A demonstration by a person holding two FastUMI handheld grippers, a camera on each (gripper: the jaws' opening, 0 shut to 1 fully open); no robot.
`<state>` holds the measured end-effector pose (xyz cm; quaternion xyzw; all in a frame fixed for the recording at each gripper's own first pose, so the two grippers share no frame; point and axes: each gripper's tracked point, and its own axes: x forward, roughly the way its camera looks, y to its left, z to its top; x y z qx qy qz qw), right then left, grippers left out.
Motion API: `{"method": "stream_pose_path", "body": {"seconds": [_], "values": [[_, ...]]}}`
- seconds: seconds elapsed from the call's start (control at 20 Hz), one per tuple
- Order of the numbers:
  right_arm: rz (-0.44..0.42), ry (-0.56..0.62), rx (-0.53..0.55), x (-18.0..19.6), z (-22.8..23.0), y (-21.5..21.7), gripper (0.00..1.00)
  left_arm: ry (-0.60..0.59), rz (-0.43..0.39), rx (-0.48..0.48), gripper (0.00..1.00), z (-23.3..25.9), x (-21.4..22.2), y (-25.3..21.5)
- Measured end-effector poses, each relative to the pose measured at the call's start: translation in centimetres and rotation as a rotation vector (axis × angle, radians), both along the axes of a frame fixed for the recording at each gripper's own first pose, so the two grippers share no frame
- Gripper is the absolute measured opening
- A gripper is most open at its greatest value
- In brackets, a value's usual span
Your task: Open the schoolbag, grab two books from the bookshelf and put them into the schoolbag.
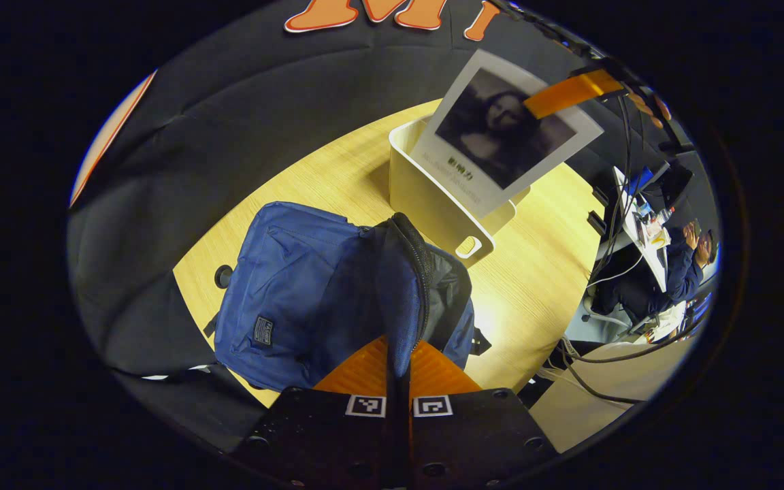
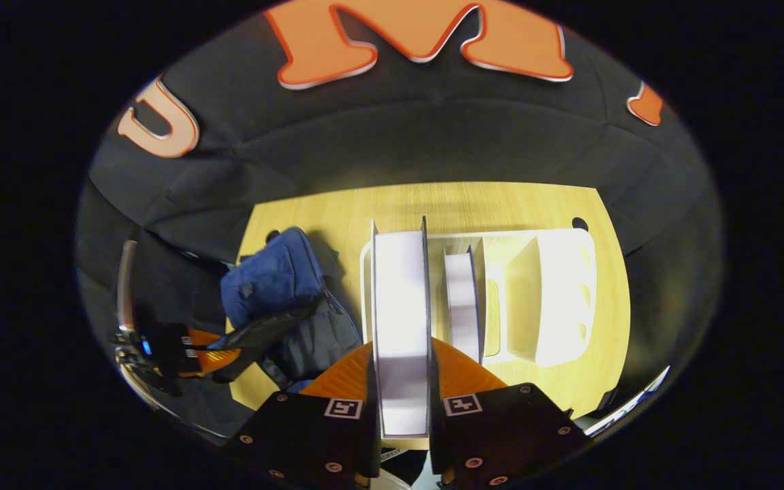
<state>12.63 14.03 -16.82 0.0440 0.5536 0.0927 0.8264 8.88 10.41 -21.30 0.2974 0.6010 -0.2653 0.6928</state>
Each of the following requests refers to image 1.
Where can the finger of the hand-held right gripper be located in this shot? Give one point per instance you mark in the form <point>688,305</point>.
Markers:
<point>569,92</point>

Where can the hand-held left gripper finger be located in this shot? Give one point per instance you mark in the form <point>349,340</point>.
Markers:
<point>405,442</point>
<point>392,442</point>

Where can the grey portrait cover book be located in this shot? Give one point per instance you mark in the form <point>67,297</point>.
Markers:
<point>501,136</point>

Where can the white bookshelf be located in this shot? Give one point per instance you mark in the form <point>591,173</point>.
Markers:
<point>426,197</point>

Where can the blue schoolbag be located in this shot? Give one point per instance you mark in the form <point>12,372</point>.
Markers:
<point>297,272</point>

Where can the cluttered white office desk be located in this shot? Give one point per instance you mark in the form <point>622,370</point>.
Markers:
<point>654,262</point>

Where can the black backdrop cloth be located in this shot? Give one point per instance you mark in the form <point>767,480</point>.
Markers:
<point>229,136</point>

